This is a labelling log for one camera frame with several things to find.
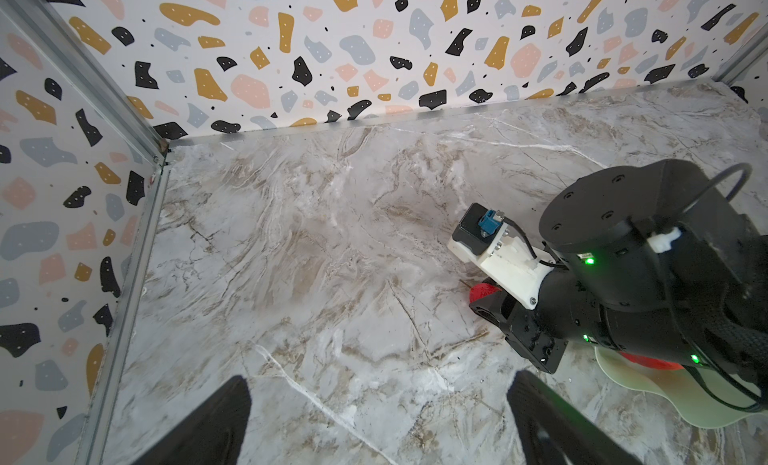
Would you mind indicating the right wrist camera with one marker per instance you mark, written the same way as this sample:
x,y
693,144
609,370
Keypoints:
x,y
498,247

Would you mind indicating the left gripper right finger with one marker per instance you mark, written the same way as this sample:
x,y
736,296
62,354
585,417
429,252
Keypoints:
x,y
551,431

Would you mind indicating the red fake apple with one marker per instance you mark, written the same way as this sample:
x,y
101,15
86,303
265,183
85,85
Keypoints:
x,y
651,363

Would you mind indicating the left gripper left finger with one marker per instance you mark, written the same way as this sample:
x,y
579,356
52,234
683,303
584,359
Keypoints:
x,y
212,434

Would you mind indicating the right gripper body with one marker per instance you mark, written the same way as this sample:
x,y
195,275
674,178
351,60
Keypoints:
x,y
567,312

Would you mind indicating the light green scalloped fruit bowl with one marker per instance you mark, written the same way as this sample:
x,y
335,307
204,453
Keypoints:
x,y
692,403

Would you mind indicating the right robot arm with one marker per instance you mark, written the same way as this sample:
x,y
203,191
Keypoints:
x,y
650,262

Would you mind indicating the red yellow fake mango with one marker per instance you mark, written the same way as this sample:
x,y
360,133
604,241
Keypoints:
x,y
482,290

